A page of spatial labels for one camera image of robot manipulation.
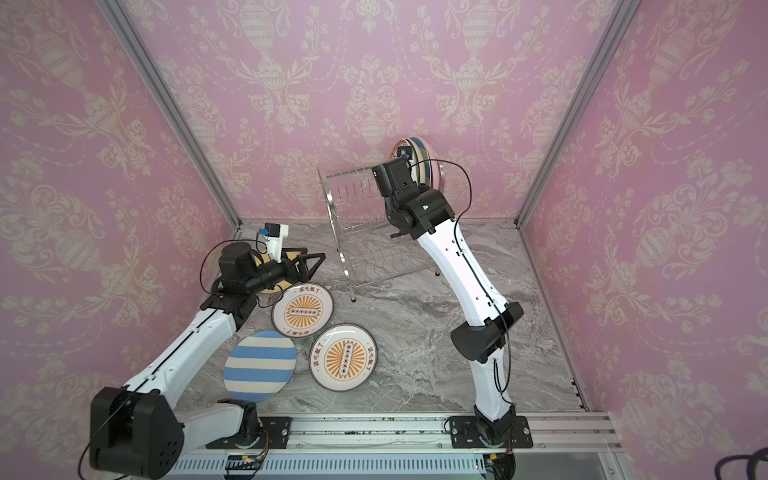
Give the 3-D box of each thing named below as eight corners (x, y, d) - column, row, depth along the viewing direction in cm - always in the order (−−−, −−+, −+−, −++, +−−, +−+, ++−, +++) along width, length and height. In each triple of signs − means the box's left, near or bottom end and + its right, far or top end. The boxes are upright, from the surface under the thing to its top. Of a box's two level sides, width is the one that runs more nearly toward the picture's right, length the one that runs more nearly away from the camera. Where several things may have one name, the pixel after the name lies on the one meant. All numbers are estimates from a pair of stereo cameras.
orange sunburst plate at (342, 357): (305, 391, 82) (303, 389, 81) (316, 326, 94) (315, 323, 93) (376, 391, 83) (376, 389, 81) (378, 327, 95) (378, 324, 93)
